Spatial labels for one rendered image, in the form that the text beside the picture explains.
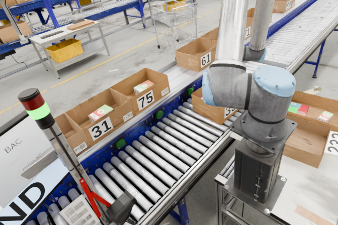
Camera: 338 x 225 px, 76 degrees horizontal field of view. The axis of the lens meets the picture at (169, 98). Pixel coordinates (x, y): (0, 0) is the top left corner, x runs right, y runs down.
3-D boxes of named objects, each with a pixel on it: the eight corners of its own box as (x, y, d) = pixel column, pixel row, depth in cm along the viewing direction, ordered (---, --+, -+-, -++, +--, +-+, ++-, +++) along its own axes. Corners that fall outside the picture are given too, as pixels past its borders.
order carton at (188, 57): (198, 72, 209) (197, 56, 200) (176, 66, 228) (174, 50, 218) (222, 56, 230) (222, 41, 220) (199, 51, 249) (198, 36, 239)
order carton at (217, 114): (220, 125, 165) (220, 108, 156) (192, 110, 185) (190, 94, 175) (249, 101, 184) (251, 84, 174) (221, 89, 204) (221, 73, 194)
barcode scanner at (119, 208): (142, 207, 96) (134, 196, 90) (122, 230, 91) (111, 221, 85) (133, 198, 101) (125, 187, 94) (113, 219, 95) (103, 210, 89)
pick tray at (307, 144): (318, 169, 125) (322, 157, 119) (252, 143, 147) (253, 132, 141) (327, 138, 142) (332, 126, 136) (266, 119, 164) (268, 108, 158)
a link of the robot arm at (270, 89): (289, 124, 83) (302, 87, 72) (242, 118, 88) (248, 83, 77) (285, 99, 94) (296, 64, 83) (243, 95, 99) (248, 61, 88)
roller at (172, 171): (181, 184, 135) (180, 179, 133) (131, 146, 168) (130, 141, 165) (186, 179, 138) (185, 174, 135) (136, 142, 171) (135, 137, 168)
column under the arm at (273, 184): (287, 180, 123) (299, 138, 104) (268, 217, 108) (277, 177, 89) (243, 158, 138) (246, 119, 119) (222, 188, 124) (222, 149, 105)
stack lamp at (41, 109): (34, 122, 58) (22, 104, 54) (28, 115, 61) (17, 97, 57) (53, 112, 60) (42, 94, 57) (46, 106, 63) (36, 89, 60)
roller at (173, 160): (187, 177, 139) (187, 172, 136) (138, 141, 172) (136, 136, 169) (192, 172, 141) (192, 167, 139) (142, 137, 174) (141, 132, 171)
